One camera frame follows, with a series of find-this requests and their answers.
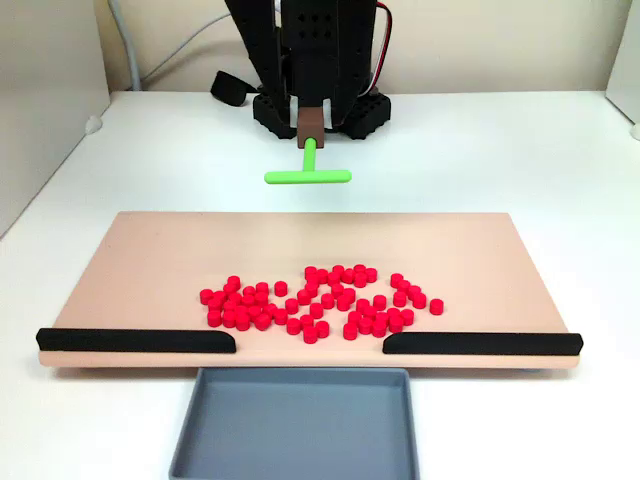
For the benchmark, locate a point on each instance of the green T pusher brown block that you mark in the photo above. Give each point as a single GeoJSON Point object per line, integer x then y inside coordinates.
{"type": "Point", "coordinates": [308, 176]}

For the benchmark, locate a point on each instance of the beige flat board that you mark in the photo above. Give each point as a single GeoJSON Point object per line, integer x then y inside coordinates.
{"type": "Point", "coordinates": [150, 260]}

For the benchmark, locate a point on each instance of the grey rectangular tray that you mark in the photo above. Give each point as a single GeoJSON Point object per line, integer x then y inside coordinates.
{"type": "Point", "coordinates": [300, 430]}

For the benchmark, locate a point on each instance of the black foam edge strip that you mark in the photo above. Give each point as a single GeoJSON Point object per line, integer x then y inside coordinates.
{"type": "Point", "coordinates": [490, 344]}
{"type": "Point", "coordinates": [125, 341]}

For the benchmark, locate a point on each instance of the small blue board foot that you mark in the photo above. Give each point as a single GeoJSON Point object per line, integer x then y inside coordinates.
{"type": "Point", "coordinates": [532, 371]}

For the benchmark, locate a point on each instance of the small white corner bracket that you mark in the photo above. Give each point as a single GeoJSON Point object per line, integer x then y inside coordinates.
{"type": "Point", "coordinates": [93, 123]}
{"type": "Point", "coordinates": [635, 131]}

